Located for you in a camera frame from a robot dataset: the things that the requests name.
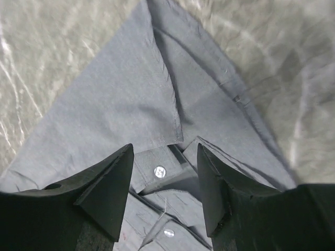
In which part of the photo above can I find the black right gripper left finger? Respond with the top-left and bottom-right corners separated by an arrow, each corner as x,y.
1,144 -> 134,250

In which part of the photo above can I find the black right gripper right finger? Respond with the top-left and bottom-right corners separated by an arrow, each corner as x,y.
197,145 -> 334,250

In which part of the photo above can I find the grey long sleeve shirt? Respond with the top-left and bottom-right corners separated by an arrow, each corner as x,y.
1,1 -> 296,250

